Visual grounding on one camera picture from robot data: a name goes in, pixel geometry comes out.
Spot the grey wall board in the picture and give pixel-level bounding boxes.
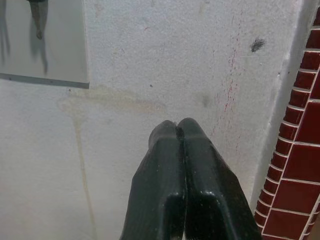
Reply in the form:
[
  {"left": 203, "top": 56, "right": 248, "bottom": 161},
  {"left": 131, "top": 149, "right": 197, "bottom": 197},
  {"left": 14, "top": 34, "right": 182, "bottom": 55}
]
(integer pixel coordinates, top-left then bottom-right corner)
[{"left": 0, "top": 0, "right": 90, "bottom": 89}]

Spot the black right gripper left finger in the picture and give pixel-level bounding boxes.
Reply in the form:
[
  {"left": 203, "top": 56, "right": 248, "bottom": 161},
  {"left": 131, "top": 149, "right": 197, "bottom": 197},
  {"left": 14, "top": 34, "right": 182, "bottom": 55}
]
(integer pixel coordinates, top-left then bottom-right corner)
[{"left": 119, "top": 119, "right": 187, "bottom": 240}]

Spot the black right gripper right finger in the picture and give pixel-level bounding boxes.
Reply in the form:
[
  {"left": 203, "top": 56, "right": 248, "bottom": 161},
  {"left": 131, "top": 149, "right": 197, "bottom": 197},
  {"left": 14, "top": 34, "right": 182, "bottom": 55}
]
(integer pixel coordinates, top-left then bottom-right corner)
[{"left": 178, "top": 117, "right": 263, "bottom": 240}]

